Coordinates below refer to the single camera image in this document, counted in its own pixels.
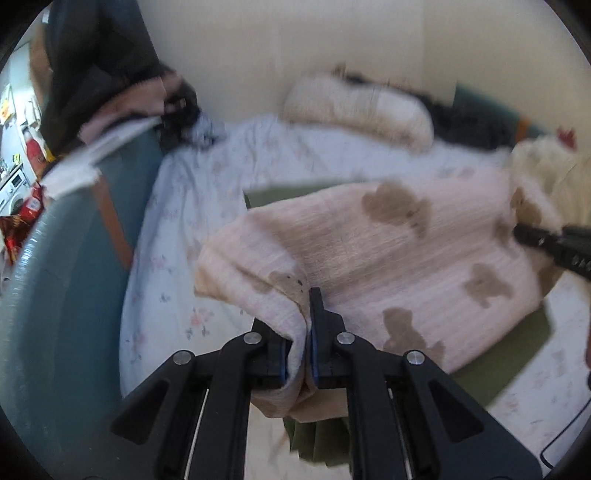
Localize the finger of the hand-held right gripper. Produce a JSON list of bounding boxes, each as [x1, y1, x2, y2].
[[513, 223, 591, 280], [561, 224, 591, 257]]

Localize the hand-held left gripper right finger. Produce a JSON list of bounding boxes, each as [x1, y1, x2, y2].
[[308, 287, 543, 480]]

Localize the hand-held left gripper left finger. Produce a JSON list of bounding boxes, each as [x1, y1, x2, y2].
[[111, 318, 291, 480]]

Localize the pink bear-print pants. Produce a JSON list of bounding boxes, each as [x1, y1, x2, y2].
[[194, 164, 566, 423]]

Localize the olive green folded pants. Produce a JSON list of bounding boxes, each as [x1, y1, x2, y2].
[[242, 182, 555, 467]]

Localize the yellow bear-print duvet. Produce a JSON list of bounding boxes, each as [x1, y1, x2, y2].
[[508, 134, 591, 232]]

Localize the dark crumpled clothes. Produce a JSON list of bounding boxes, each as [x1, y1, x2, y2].
[[342, 69, 518, 151]]

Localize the dark teal cloth pile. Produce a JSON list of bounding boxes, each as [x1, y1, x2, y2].
[[455, 85, 555, 144]]

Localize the white floral bed sheet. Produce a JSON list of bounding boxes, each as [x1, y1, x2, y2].
[[117, 113, 591, 480]]

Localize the white lace pillow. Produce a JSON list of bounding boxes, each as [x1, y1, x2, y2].
[[281, 74, 435, 153]]

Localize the dark clothing pile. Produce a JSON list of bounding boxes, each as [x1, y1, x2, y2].
[[159, 83, 227, 151]]

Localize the red snack packets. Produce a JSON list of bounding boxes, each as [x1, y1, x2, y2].
[[0, 185, 44, 264]]

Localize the pink cloth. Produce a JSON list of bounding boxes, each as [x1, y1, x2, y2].
[[78, 76, 185, 144]]

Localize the white washing machine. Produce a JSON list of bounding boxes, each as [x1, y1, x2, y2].
[[0, 164, 28, 217]]

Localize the red bottle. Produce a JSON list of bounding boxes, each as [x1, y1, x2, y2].
[[23, 129, 43, 162]]

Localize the black hanging garment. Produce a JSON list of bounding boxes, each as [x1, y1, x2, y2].
[[41, 0, 171, 155]]

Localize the black cable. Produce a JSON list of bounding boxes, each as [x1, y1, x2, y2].
[[538, 369, 591, 469]]

